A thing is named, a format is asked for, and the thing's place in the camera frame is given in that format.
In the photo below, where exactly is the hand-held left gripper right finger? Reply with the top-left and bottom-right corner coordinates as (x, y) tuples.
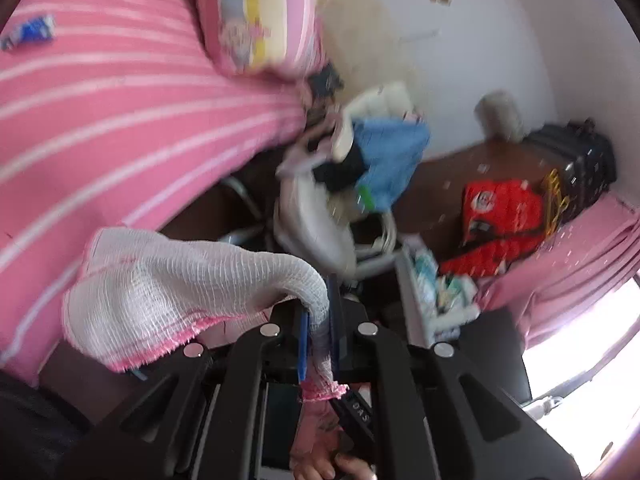
(326, 274), (583, 480)

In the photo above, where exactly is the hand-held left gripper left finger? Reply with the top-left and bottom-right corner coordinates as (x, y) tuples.
(57, 300), (309, 480)

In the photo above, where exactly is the white gauze cloth pink edge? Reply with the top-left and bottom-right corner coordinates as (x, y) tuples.
(62, 226), (350, 403)

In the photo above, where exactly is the person's right hand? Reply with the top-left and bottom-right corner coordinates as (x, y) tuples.
(292, 441), (374, 480)

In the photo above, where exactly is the white basket with packets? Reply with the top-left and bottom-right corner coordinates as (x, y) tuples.
(395, 235), (482, 348)

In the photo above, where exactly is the white chair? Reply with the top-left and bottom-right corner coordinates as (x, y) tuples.
(219, 172), (401, 281)

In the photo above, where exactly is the black cloth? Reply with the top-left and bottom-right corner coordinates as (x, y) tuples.
(312, 147), (371, 193)

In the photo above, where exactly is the blue cloth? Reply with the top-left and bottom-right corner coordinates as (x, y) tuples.
(350, 117), (432, 211)

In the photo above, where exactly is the red printed bag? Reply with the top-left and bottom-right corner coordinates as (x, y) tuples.
(439, 177), (548, 278)

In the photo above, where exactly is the white plastic container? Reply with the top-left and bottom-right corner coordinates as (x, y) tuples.
(332, 81), (417, 161)

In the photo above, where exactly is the pink curtain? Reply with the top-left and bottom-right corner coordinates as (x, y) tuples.
(477, 195), (640, 356)

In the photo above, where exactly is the yellow clothes hanger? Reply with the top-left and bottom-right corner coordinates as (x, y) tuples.
(541, 169), (572, 233)

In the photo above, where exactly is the grey round object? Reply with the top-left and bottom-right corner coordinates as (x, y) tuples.
(474, 90), (526, 140)

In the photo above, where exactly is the dark cloth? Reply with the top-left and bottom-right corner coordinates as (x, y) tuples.
(0, 367), (96, 480)

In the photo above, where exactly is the pink striped bed sheet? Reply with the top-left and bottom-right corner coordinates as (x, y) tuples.
(0, 0), (313, 381)

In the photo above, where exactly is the black suitcase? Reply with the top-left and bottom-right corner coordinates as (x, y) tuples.
(522, 119), (617, 221)

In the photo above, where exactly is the printed pink pillow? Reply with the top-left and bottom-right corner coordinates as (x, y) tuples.
(172, 0), (337, 78)

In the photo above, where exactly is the blue snack wrapper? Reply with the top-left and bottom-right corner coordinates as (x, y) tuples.
(1, 14), (57, 52)

